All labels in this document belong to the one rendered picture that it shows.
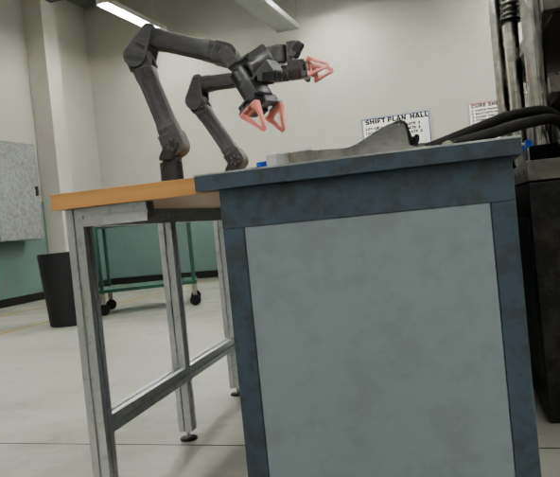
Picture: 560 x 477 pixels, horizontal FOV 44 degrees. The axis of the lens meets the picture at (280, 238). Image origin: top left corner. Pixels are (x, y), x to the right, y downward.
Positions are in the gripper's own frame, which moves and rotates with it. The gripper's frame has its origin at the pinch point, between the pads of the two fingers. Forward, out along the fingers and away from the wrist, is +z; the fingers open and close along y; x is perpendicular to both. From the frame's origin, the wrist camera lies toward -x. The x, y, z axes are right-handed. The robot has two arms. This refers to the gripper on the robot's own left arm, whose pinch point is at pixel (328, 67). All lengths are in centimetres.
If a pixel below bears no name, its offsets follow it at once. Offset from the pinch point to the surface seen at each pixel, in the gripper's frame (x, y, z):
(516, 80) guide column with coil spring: 3, 55, 67
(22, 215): 18, 504, -464
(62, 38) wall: -241, 674, -484
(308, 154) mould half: 32.5, -31.5, -3.8
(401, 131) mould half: 28.4, -31.7, 24.7
